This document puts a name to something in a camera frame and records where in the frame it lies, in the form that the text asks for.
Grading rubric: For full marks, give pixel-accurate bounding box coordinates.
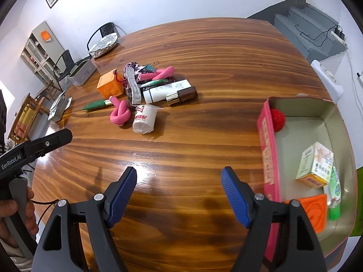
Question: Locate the white display cabinet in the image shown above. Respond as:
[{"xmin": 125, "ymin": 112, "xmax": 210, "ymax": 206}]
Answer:
[{"xmin": 20, "ymin": 22, "xmax": 66, "ymax": 85}]

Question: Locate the person's left hand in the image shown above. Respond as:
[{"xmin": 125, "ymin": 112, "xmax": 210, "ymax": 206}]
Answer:
[{"xmin": 1, "ymin": 184, "xmax": 39, "ymax": 254}]

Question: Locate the white wall cable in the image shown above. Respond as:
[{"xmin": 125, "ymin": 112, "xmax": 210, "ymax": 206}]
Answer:
[{"xmin": 344, "ymin": 44, "xmax": 363, "ymax": 111}]

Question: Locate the large silver metal clip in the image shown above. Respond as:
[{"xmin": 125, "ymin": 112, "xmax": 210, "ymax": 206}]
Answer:
[{"xmin": 125, "ymin": 67, "xmax": 142, "ymax": 106}]

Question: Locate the white power strip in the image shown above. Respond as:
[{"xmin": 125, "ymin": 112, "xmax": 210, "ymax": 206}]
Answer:
[{"xmin": 330, "ymin": 25, "xmax": 347, "ymax": 47}]

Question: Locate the green clear bottle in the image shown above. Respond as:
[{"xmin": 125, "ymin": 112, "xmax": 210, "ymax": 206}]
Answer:
[{"xmin": 323, "ymin": 166, "xmax": 341, "ymax": 221}]

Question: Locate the brown gold lipstick box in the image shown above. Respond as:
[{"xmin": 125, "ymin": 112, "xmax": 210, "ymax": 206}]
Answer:
[{"xmin": 166, "ymin": 86, "xmax": 198, "ymax": 105}]

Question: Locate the pink leopard drawstring pouch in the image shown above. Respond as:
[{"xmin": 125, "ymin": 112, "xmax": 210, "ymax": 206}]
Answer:
[{"xmin": 123, "ymin": 62, "xmax": 148, "ymax": 85}]

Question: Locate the orange sticker on cabinet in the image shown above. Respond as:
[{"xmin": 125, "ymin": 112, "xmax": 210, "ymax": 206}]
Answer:
[{"xmin": 40, "ymin": 29, "xmax": 52, "ymax": 42}]

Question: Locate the white cylindrical tube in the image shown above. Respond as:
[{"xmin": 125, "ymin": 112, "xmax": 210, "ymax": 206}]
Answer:
[{"xmin": 143, "ymin": 79, "xmax": 191, "ymax": 104}]

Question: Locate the foil tray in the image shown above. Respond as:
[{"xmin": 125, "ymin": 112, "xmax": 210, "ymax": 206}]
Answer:
[{"xmin": 88, "ymin": 32, "xmax": 118, "ymax": 58}]

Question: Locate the grey rectangular tin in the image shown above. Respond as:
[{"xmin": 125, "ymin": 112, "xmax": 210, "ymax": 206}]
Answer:
[{"xmin": 68, "ymin": 60, "xmax": 96, "ymax": 86}]

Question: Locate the orange cube box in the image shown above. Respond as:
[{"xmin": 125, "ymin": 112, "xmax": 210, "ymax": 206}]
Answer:
[{"xmin": 97, "ymin": 69, "xmax": 124, "ymax": 100}]

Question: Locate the pink foam twist roller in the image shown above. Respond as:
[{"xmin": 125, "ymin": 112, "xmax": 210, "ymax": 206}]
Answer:
[{"xmin": 110, "ymin": 96, "xmax": 131, "ymax": 126}]

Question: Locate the green binder clip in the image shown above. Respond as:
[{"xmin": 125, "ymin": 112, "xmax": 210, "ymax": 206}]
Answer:
[{"xmin": 143, "ymin": 61, "xmax": 159, "ymax": 73}]

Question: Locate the red ball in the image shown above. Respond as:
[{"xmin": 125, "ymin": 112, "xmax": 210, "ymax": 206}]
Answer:
[{"xmin": 270, "ymin": 108, "xmax": 285, "ymax": 133}]

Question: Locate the black cable on stairs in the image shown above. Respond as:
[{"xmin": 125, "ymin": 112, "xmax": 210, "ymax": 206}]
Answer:
[{"xmin": 294, "ymin": 23, "xmax": 338, "ymax": 47}]

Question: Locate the white paper cup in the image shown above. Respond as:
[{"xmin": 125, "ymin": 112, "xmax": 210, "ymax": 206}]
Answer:
[{"xmin": 132, "ymin": 104, "xmax": 162, "ymax": 134}]

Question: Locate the green tube gold cap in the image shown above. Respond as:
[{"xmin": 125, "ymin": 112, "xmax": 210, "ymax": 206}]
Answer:
[{"xmin": 82, "ymin": 100, "xmax": 112, "ymax": 111}]

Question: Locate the wooden chair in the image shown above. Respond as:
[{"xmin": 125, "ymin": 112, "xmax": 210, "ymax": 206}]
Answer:
[{"xmin": 8, "ymin": 94, "xmax": 49, "ymax": 145}]

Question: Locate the black metal chair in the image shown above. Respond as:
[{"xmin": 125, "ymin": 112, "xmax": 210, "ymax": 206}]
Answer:
[
  {"xmin": 53, "ymin": 49, "xmax": 77, "ymax": 92},
  {"xmin": 86, "ymin": 22, "xmax": 127, "ymax": 50}
]

